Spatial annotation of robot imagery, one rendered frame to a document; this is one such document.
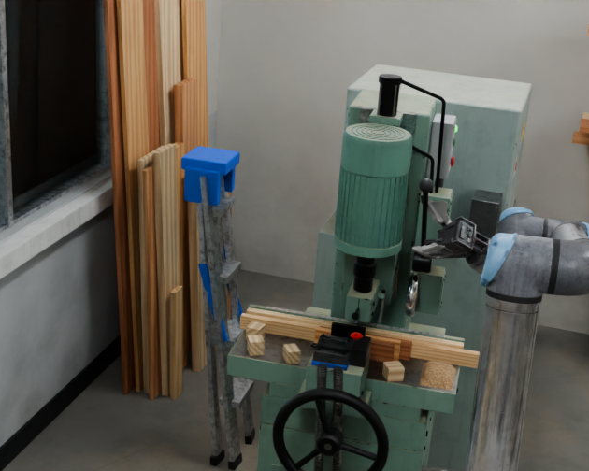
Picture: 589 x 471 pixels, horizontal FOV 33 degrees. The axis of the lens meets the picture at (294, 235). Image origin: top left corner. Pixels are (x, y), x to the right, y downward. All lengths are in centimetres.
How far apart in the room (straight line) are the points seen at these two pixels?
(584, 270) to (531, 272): 11
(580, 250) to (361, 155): 63
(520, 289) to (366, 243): 56
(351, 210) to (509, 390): 65
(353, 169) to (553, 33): 241
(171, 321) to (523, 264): 219
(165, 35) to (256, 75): 105
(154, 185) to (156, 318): 56
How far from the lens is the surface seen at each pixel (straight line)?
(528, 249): 206
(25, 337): 373
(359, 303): 260
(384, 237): 250
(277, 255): 528
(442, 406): 258
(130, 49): 379
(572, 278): 207
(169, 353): 411
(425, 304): 280
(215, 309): 347
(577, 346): 500
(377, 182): 245
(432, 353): 268
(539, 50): 474
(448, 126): 275
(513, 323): 209
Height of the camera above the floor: 216
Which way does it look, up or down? 22 degrees down
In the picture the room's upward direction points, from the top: 4 degrees clockwise
